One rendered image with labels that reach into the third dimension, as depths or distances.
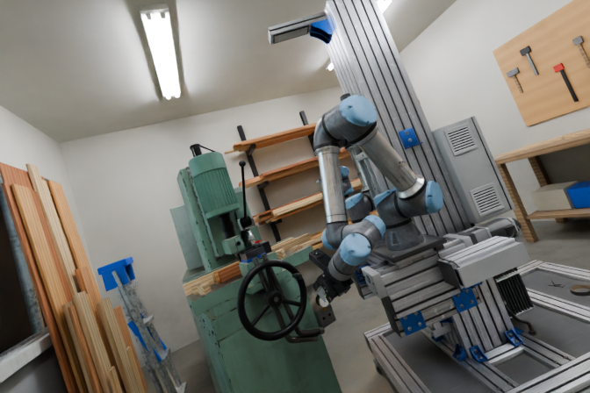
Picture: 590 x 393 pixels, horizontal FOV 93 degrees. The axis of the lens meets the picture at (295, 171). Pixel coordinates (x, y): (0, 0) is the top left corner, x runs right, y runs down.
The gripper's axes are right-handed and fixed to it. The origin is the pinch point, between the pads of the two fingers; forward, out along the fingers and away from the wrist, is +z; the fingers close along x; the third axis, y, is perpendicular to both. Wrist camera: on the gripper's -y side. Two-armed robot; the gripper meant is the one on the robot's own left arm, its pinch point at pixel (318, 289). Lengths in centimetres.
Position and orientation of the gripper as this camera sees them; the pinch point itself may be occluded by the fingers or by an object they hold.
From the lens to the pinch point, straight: 109.0
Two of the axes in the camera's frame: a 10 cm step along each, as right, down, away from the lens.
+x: 8.3, -2.5, 5.0
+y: 5.1, 6.9, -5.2
